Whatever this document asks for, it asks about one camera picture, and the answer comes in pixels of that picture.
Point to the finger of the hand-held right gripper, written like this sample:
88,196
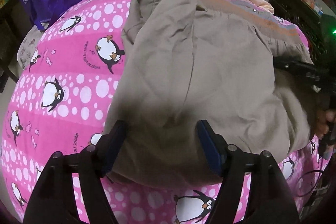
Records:
296,65
319,81

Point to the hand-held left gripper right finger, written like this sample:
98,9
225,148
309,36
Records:
210,145

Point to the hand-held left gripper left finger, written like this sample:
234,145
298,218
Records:
111,145

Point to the beige padded jacket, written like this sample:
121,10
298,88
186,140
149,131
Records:
199,71

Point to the person's right hand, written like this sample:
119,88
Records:
323,124

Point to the dark wooden cabinet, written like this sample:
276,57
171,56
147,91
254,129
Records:
294,16

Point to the pink penguin print blanket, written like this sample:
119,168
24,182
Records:
71,77

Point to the dark wooden table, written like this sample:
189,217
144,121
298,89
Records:
8,43

